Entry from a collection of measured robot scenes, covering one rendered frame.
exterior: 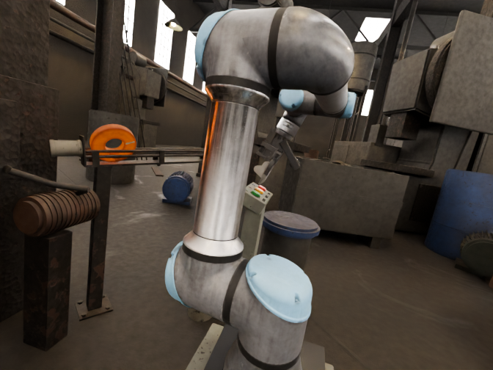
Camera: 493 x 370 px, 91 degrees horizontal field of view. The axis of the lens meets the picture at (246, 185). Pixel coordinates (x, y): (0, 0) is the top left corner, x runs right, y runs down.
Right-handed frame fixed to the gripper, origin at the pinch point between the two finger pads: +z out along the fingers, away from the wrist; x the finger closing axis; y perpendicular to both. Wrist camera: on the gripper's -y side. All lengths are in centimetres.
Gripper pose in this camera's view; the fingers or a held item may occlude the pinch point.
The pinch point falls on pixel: (262, 182)
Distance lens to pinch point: 93.8
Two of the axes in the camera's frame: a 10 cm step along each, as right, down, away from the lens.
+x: -2.2, 1.3, -9.7
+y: -8.5, -5.2, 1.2
